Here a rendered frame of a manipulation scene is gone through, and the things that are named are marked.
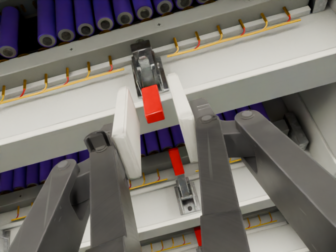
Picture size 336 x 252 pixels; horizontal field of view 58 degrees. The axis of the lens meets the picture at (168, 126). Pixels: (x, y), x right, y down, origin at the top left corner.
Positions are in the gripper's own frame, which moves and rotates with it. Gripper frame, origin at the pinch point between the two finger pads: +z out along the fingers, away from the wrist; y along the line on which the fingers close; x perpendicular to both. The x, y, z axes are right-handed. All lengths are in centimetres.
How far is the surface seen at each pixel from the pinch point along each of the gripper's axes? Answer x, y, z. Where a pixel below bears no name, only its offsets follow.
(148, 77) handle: 0.8, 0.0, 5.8
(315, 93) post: -9.5, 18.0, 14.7
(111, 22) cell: 4.3, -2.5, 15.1
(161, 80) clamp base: -0.1, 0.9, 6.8
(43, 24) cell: 5.7, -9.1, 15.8
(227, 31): 1.3, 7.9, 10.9
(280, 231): -38.5, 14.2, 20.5
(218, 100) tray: -3.7, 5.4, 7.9
